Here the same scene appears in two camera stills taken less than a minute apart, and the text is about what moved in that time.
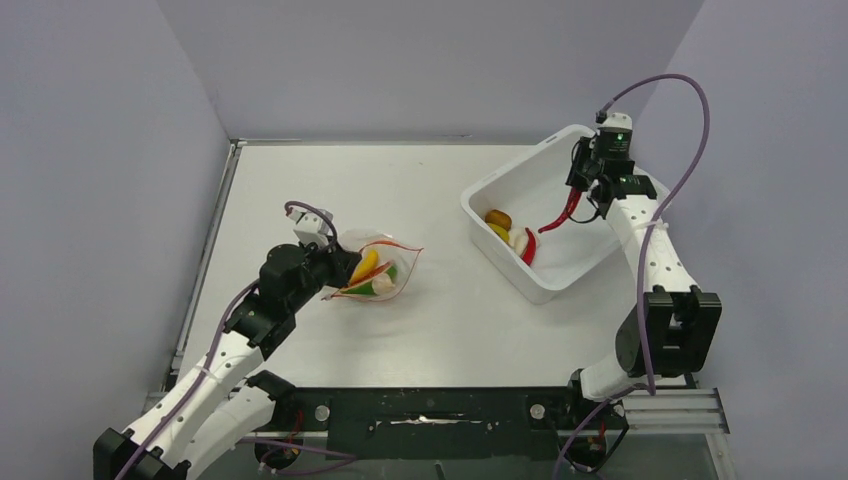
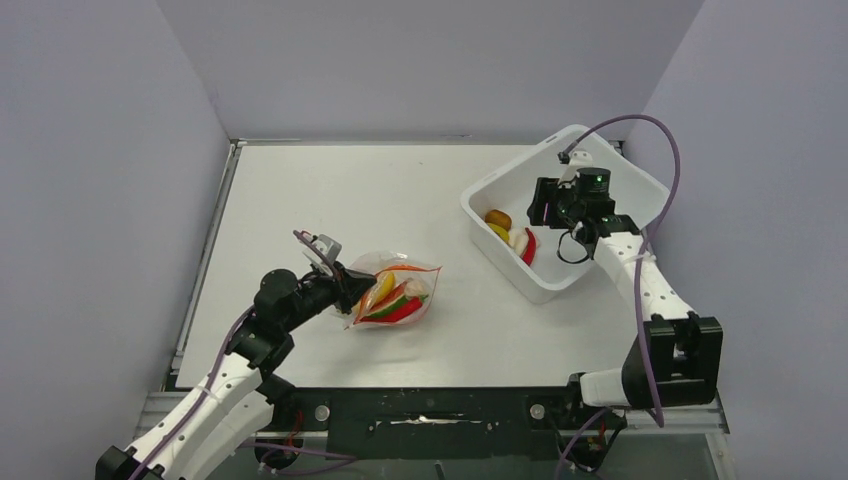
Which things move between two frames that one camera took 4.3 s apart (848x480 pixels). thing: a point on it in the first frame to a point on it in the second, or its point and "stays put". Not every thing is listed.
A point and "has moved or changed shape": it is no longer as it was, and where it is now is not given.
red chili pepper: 530,247 stays put
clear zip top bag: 384,267 has moved or changed shape
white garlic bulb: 518,238 stays put
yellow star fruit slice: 502,233 stays put
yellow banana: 367,263 to 384,286
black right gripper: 585,146 to 548,190
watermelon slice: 363,286 to 392,299
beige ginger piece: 382,284 to 414,288
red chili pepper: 573,200 has moved or changed shape
